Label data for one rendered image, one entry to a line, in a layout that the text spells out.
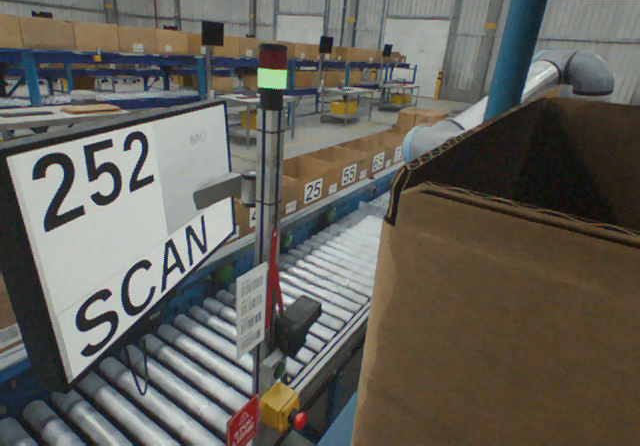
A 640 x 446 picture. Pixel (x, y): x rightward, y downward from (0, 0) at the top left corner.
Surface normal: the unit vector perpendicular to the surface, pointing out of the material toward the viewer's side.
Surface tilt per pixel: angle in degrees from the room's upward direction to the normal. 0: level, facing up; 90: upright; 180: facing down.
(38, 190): 86
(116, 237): 86
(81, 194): 86
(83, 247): 86
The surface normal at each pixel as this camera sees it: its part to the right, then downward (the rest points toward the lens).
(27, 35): 0.83, 0.26
